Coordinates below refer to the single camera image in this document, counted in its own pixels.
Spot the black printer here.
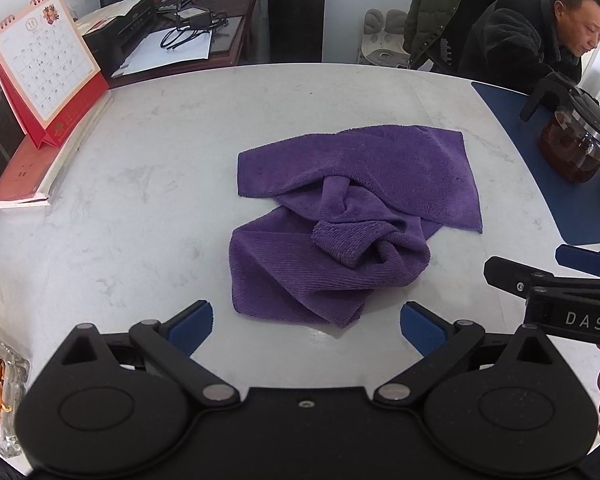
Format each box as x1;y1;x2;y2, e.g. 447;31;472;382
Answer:
82;0;158;78

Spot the black cable with adapter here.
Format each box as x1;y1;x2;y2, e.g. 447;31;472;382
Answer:
162;10;229;52

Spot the green padded jacket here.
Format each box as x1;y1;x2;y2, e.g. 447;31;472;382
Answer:
404;0;523;68

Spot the purple towel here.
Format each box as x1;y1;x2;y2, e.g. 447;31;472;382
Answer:
229;124;483;329

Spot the red desk calendar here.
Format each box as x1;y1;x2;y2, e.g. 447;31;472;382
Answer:
0;0;111;150

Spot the black office chair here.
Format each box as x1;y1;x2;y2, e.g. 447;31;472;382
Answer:
420;35;462;73

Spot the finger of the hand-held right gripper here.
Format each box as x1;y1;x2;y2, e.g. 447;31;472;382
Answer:
483;256;556;302
556;245;600;281

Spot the black water dispenser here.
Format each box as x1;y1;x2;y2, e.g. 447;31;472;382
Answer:
267;0;327;64

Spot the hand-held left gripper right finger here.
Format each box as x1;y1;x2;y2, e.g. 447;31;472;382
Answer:
374;301;557;407

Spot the glass ashtray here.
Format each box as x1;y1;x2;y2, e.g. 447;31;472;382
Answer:
0;325;31;458

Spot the red books stack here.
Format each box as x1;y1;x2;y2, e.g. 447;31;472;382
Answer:
0;92;115;208

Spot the dark wooden desk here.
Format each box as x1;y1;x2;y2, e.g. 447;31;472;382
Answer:
80;0;263;88

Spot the blue desk mat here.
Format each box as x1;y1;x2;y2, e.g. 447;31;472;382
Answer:
471;81;600;247

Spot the glass teapot with black lid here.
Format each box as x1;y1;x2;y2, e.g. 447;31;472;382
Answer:
519;71;600;184

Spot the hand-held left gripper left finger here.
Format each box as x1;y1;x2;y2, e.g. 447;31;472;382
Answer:
55;300;240;407

